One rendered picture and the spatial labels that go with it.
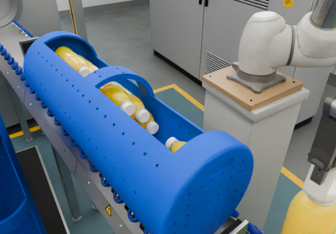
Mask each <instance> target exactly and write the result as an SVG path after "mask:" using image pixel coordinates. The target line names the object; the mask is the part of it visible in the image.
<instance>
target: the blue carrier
mask: <svg viewBox="0 0 336 234"><path fill-rule="evenodd" d="M62 46H66V47H68V48H70V49H71V50H72V51H74V52H75V53H76V54H78V55H81V56H83V57H84V58H86V59H87V60H88V61H90V62H91V63H92V64H94V65H95V66H96V67H98V68H99V69H97V70H95V71H93V72H91V73H90V74H88V75H87V76H85V77H83V76H82V75H81V74H80V73H79V72H77V71H76V70H75V69H74V68H73V67H71V66H70V65H69V64H68V63H67V62H66V61H64V60H63V59H62V58H61V57H60V56H58V55H57V54H56V53H55V51H56V49H57V48H59V47H62ZM23 72H24V76H25V78H26V80H27V82H28V84H29V85H30V86H31V88H32V89H33V90H34V91H35V93H36V94H37V95H38V96H39V98H40V99H41V100H42V101H43V102H44V104H45V105H46V106H47V107H48V109H49V110H50V111H51V112H52V114H53V115H54V116H55V118H56V119H57V120H58V121H59V123H60V124H61V125H62V126H63V128H64V129H65V130H66V131H67V132H68V134H69V135H70V136H71V137H72V139H73V140H74V141H75V142H76V144H77V145H78V146H79V147H80V149H81V150H82V151H83V152H84V153H85V155H86V156H87V157H88V158H89V160H90V161H91V162H92V163H93V165H94V166H95V167H96V168H97V170H98V171H99V172H100V173H101V174H102V176H103V177H104V178H105V179H106V181H107V182H108V183H109V184H110V186H111V187H112V188H113V189H114V190H115V192H116V193H117V194H118V195H119V197H120V198H121V199H122V200H123V202H124V203H125V204H126V205H127V207H128V208H129V209H130V210H131V211H132V213H133V214H134V215H135V216H136V218H137V219H138V220H139V221H140V223H141V224H142V225H143V226H144V228H145V229H146V230H147V231H148V232H149V234H214V233H215V232H216V231H217V230H218V229H219V228H220V227H221V226H222V225H223V224H224V223H225V222H226V221H227V219H228V218H229V217H230V216H231V214H232V213H233V212H234V210H235V209H236V207H237V206H238V204H239V203H240V201H241V199H242V198H243V196H244V194H245V192H246V190H247V188H248V185H249V183H250V180H251V177H252V174H253V169H254V157H253V154H252V152H251V150H250V149H249V148H248V147H247V146H246V145H244V144H243V143H241V142H240V141H238V140H237V139H235V138H233V137H232V136H230V135H229V134H227V133H226V132H224V131H220V130H214V131H209V132H206V131H204V130H203V129H201V128H200V127H198V126H197V125H195V124H194V123H193V122H191V121H190V120H188V119H187V118H185V117H184V116H183V115H181V114H180V113H179V112H177V111H176V110H174V109H173V108H171V107H170V106H168V105H167V104H166V103H164V102H163V101H161V100H160V99H158V98H157V97H155V95H154V92H153V90H152V88H151V86H150V84H149V83H148V82H147V81H146V80H145V79H144V78H142V77H141V76H139V75H138V74H136V73H135V72H133V71H131V70H130V69H128V68H125V67H121V66H111V65H109V64H108V63H106V62H105V61H103V60H102V59H101V58H99V57H98V56H97V54H96V52H95V50H94V48H93V47H92V46H91V45H90V44H89V43H88V42H87V41H86V40H84V39H82V38H81V37H79V36H78V35H76V34H73V33H70V32H66V31H55V32H51V33H47V34H45V35H43V36H41V37H39V38H38V39H37V40H36V41H34V42H33V43H32V45H31V46H30V47H29V49H28V51H27V53H26V55H25V58H24V62H23ZM131 79H133V80H135V81H136V83H135V82H134V81H132V80H131ZM111 81H113V82H118V83H119V84H121V85H122V86H123V87H125V88H126V89H127V90H129V91H130V92H131V93H133V94H134V95H135V96H137V97H138V98H139V99H140V100H141V101H142V102H143V104H144V107H145V108H146V109H147V110H148V111H149V112H150V113H151V114H152V116H153V118H154V121H155V123H157V124H158V125H159V129H158V131H157V132H156V133H155V134H150V133H149V132H148V131H146V130H145V129H144V128H143V127H142V126H141V125H139V124H138V123H137V122H136V121H135V120H133V119H132V118H131V117H130V116H129V115H128V114H127V113H126V112H125V111H123V110H122V109H121V108H120V107H119V106H117V105H116V104H115V103H114V102H113V101H112V100H110V99H109V98H108V97H107V96H106V95H104V94H103V93H102V92H101V91H100V90H99V88H100V87H102V86H103V85H105V84H107V83H109V82H111ZM171 137H174V138H176V139H177V140H179V141H185V142H187V143H186V144H184V145H183V146H182V147H181V148H179V149H178V150H177V151H176V152H175V153H172V152H171V151H170V150H169V149H168V148H167V147H166V141H167V140H168V139H169V138H171Z"/></svg>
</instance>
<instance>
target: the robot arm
mask: <svg viewBox="0 0 336 234"><path fill-rule="evenodd" d="M335 65H336V0H316V3H315V6H314V8H313V11H311V12H309V13H307V14H306V15H305V16H304V17H303V18H302V20H301V21H300V22H299V23H298V25H297V26H290V25H287V24H286V21H285V19H284V18H283V17H282V16H281V15H279V14H277V13H275V12H259V13H255V14H254V15H252V17H251V18H250V19H249V20H248V22H247V24H246V26H245V28H244V30H243V33H242V35H241V39H240V45H239V53H238V62H234V63H233V64H232V67H233V68H234V69H235V70H236V71H235V72H233V73H229V74H227V75H226V78H227V79H228V80H232V81H234V82H236V83H238V84H240V85H242V86H244V87H246V88H248V89H250V90H251V91H252V92H254V93H255V94H260V93H262V91H264V90H266V89H268V88H270V87H272V86H275V85H277V84H279V83H283V82H285V81H286V77H285V76H282V75H279V74H277V68H279V67H283V66H292V67H302V68H326V67H331V66H335ZM307 161H308V162H310V163H311V167H310V169H309V172H308V174H307V177H306V180H305V182H304V185H303V187H302V191H303V192H305V193H306V194H308V195H309V196H311V197H312V198H314V199H315V200H317V201H318V202H319V203H323V202H324V200H325V197H326V195H327V193H328V191H329V189H330V187H331V184H332V182H333V180H335V181H336V98H333V97H330V96H328V97H327V98H326V99H325V100H324V103H323V109H322V116H321V119H320V122H319V125H318V128H317V131H316V134H315V137H314V140H313V143H312V146H311V149H310V152H309V153H308V159H307Z"/></svg>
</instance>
